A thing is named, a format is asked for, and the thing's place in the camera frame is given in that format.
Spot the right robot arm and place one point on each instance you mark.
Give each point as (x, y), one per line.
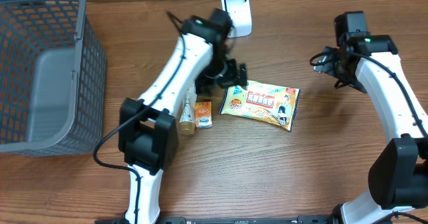
(397, 181)

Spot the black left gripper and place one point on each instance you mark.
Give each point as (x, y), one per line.
(230, 77)

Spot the yellow white snack bag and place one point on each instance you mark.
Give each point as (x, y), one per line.
(265, 102)

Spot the white barcode scanner stand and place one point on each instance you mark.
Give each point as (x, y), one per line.
(240, 14)

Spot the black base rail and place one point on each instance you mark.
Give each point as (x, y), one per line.
(302, 219)

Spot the grey plastic shopping basket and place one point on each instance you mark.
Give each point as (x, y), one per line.
(53, 75)

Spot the small orange white packet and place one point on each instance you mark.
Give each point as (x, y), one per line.
(203, 114)

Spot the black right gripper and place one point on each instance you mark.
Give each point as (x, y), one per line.
(326, 65)

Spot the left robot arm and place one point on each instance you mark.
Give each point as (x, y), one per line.
(148, 137)

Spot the white gold cosmetic tube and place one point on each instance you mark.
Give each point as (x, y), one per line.
(187, 119)

